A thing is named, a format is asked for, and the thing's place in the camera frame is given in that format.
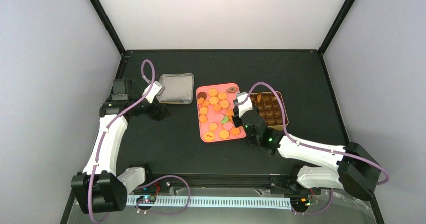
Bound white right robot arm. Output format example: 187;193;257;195
232;106;381;201

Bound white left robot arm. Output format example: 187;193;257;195
71;79;171;214

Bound gold cookie tin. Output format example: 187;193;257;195
250;92;289;131

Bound pink sandwich cookie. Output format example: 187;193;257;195
222;121;233;130
214;113;224;121

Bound green sandwich cookie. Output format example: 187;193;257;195
221;116;229;124

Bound silver metal tin lid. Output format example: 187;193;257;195
157;73;194;104

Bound pink plastic tray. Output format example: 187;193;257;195
195;83;246;143

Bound dark chocolate round cookie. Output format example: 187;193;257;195
197;91;207;100

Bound yellow biscuit red cross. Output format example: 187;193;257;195
203;131;215;142

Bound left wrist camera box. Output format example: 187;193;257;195
143;81;165;104

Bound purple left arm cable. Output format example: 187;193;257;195
87;59;191;224

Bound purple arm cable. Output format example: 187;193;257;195
238;81;391;216
87;59;191;224

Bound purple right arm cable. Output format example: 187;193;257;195
238;81;391;216

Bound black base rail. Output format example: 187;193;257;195
146;172;322;196

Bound white slotted cable duct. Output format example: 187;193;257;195
126;195;292;210

